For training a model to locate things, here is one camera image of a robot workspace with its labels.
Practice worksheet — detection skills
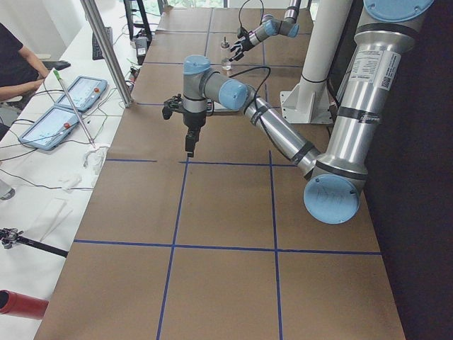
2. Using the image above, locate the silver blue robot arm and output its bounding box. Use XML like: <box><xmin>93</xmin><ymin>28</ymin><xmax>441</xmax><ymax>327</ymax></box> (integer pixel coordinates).
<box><xmin>176</xmin><ymin>1</ymin><xmax>431</xmax><ymax>225</ymax></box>
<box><xmin>229</xmin><ymin>0</ymin><xmax>301</xmax><ymax>62</ymax></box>

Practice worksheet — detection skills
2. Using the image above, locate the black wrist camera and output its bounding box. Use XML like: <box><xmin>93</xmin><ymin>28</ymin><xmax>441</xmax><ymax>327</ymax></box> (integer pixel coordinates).
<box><xmin>162</xmin><ymin>93</ymin><xmax>184</xmax><ymax>120</ymax></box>

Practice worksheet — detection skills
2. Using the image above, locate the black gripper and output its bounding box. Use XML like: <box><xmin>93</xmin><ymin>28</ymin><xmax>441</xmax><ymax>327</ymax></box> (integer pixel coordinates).
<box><xmin>183</xmin><ymin>111</ymin><xmax>207</xmax><ymax>157</ymax></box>
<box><xmin>229</xmin><ymin>35</ymin><xmax>253</xmax><ymax>62</ymax></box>

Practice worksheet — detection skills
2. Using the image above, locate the lower blue teach pendant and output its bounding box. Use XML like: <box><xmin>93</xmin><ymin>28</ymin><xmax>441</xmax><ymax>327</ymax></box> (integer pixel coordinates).
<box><xmin>18</xmin><ymin>106</ymin><xmax>79</xmax><ymax>151</ymax></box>

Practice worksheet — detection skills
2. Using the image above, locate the upper blue teach pendant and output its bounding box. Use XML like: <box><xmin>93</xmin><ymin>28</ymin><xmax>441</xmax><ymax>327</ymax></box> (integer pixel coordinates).
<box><xmin>66</xmin><ymin>76</ymin><xmax>108</xmax><ymax>113</ymax></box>

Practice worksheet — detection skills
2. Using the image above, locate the person in black shirt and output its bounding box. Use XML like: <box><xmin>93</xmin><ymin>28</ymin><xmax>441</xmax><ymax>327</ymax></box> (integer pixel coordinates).
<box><xmin>1</xmin><ymin>24</ymin><xmax>49</xmax><ymax>109</ymax></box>

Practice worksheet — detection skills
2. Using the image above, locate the white digital kitchen scale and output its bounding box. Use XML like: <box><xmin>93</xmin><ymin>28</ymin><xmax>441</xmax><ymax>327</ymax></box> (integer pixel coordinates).
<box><xmin>207</xmin><ymin>99</ymin><xmax>238</xmax><ymax>113</ymax></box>

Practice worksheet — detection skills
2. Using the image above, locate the red cylinder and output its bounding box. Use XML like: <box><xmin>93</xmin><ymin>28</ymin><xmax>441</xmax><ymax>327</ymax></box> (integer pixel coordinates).
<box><xmin>1</xmin><ymin>290</ymin><xmax>49</xmax><ymax>319</ymax></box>

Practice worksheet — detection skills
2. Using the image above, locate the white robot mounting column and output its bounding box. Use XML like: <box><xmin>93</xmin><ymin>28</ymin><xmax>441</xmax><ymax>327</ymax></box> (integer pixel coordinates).
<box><xmin>280</xmin><ymin>0</ymin><xmax>352</xmax><ymax>124</ymax></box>

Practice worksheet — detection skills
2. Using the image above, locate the black tripod leg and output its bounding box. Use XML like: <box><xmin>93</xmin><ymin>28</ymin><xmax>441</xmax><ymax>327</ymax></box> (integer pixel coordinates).
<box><xmin>1</xmin><ymin>228</ymin><xmax>69</xmax><ymax>258</ymax></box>

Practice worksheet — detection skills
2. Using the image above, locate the long metal rod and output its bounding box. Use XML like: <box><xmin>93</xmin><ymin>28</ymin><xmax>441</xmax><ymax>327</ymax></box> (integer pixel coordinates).
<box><xmin>52</xmin><ymin>69</ymin><xmax>96</xmax><ymax>149</ymax></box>

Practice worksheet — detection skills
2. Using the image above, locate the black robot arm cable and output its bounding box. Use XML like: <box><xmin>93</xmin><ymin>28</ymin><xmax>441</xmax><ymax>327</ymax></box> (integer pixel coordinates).
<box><xmin>226</xmin><ymin>65</ymin><xmax>272</xmax><ymax>118</ymax></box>

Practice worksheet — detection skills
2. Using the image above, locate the blue teach pendant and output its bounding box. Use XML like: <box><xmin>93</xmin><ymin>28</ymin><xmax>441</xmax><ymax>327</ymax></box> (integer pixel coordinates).
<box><xmin>66</xmin><ymin>76</ymin><xmax>108</xmax><ymax>113</ymax></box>
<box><xmin>18</xmin><ymin>106</ymin><xmax>79</xmax><ymax>151</ymax></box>

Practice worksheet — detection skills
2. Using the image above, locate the aluminium frame post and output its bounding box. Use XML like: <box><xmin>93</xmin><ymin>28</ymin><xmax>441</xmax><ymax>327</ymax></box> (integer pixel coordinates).
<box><xmin>81</xmin><ymin>0</ymin><xmax>132</xmax><ymax>108</ymax></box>

